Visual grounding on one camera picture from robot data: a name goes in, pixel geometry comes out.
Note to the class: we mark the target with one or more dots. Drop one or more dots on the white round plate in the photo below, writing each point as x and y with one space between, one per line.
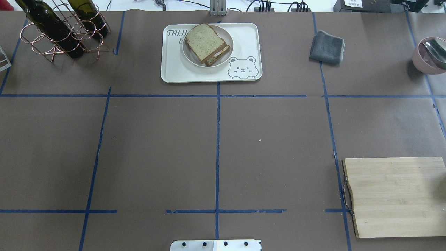
223 34

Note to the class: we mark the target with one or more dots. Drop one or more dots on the white bear tray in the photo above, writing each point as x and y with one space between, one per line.
244 64

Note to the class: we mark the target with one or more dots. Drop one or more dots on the grey folded cloth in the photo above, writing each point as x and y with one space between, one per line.
327 48

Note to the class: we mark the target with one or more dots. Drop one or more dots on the black device top right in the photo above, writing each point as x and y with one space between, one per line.
379 6

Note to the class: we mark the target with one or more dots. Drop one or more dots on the dark wine bottle lower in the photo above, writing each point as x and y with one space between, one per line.
92 20

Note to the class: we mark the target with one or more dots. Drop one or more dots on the dark wine bottle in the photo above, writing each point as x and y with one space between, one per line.
92 20
47 21

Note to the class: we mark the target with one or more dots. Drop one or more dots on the wooden cutting board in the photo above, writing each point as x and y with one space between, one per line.
397 197

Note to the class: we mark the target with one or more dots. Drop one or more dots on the dark wine bottle upper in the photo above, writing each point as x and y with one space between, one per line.
47 21

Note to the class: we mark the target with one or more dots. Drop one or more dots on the pink bowl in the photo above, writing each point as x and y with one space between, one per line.
422 59

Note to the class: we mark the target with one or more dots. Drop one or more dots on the metal spoon in bowl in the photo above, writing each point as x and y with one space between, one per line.
436 48

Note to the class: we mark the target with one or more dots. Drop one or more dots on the grey metal post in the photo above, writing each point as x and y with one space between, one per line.
218 8

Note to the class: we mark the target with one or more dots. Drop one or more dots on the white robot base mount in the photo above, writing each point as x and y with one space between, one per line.
217 245

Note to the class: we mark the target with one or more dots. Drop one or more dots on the metal cutting board handle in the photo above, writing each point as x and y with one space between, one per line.
346 195

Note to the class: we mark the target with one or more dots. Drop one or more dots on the copper wire wine rack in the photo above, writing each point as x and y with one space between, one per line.
71 28

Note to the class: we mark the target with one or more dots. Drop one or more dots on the white wire rack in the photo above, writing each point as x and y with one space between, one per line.
4 60

